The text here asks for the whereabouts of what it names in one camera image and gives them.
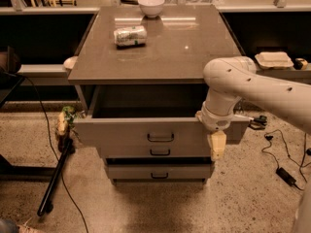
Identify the white bowl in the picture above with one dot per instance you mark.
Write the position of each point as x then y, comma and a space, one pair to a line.
151, 8

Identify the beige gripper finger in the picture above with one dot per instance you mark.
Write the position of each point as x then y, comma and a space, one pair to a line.
217, 142

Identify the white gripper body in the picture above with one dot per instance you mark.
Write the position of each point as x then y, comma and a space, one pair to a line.
216, 120

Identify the green snack bag pile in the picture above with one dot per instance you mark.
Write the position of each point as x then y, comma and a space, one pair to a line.
65, 122

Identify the crushed silver green can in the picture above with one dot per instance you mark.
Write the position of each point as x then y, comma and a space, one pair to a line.
130, 36

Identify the grey bottom drawer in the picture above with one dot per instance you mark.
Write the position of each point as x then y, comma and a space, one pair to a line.
159, 172

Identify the grey drawer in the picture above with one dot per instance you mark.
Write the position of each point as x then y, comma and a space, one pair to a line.
159, 172
144, 115
154, 151

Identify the grey middle drawer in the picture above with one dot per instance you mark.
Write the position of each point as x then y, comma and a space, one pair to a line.
154, 151

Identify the black scissors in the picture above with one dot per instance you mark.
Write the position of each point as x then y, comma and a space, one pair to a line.
256, 123

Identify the black power adapter with cable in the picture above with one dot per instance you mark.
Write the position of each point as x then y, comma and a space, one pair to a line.
280, 171

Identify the small yellow black object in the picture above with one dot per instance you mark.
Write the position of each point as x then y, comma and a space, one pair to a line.
300, 64

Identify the grey drawer cabinet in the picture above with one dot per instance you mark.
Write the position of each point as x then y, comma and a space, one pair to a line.
180, 42

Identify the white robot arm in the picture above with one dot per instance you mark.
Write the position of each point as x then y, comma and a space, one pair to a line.
232, 79

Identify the grey top drawer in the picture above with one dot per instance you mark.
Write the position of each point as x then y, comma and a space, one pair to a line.
144, 115

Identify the white plate behind cabinet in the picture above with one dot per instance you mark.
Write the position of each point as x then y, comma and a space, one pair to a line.
70, 62

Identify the white foam takeout container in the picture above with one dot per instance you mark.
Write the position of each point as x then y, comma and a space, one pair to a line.
273, 60

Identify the black metal stand leg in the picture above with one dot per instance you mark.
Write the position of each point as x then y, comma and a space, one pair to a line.
46, 203

